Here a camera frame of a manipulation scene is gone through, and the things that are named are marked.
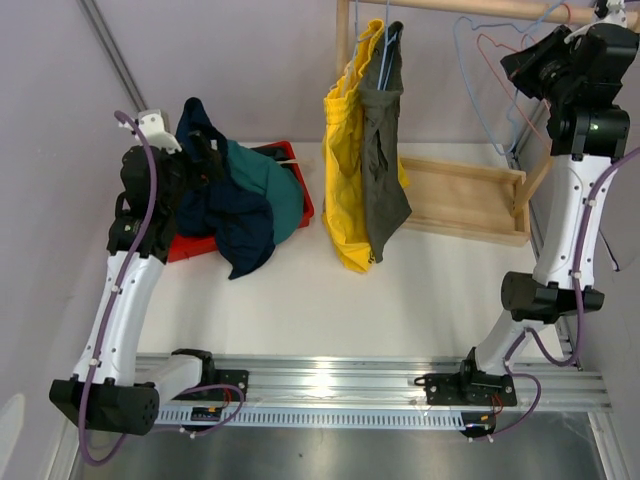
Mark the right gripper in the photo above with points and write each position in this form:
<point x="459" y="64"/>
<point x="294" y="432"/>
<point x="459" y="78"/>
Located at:
<point x="520" y="67"/>

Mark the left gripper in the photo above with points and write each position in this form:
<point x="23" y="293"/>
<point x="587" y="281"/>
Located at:
<point x="204" y="171"/>

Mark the navy blue shorts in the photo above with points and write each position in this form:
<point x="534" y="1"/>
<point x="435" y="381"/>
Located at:
<point x="240" y="220"/>

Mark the teal green shorts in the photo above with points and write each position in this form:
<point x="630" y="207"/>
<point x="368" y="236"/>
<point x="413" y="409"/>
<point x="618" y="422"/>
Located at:
<point x="260" y="174"/>

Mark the blue hanger of olive shorts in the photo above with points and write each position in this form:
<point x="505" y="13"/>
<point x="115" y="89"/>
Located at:
<point x="390" y="37"/>

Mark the olive green shorts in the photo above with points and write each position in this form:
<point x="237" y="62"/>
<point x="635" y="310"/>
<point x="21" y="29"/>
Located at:
<point x="386" y="205"/>

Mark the dark grey shorts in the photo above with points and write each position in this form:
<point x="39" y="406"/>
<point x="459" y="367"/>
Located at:
<point x="276" y="152"/>

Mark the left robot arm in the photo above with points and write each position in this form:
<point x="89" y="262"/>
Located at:
<point x="103" y="393"/>

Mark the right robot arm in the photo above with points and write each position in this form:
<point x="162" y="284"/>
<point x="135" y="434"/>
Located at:
<point x="562" y="282"/>

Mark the yellow shorts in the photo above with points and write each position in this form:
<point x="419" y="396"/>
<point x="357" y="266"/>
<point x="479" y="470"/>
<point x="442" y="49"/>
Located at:
<point x="343" y="215"/>

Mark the blue hanger of yellow shorts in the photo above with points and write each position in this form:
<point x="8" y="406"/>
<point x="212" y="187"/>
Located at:
<point x="356" y="34"/>

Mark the red plastic bin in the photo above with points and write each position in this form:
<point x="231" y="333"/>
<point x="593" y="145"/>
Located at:
<point x="184" y="248"/>

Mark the wooden clothes rack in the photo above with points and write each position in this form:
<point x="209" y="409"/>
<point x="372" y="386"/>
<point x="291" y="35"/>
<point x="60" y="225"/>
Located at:
<point x="489" y="203"/>

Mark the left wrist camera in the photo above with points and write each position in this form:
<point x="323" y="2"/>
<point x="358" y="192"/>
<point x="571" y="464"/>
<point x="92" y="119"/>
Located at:
<point x="154" y="126"/>

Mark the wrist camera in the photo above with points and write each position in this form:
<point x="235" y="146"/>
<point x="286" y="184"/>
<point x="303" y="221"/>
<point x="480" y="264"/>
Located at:
<point x="154" y="126"/>
<point x="606" y="12"/>

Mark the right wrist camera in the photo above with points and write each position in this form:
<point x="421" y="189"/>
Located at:
<point x="606" y="12"/>

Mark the aluminium rail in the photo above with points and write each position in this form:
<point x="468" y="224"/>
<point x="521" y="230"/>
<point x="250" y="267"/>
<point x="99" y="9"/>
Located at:
<point x="367" y="383"/>

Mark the slotted cable duct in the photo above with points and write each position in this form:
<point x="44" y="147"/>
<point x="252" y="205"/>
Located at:
<point x="248" y="416"/>

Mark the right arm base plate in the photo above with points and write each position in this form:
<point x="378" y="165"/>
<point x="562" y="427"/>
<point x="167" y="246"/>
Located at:
<point x="476" y="389"/>

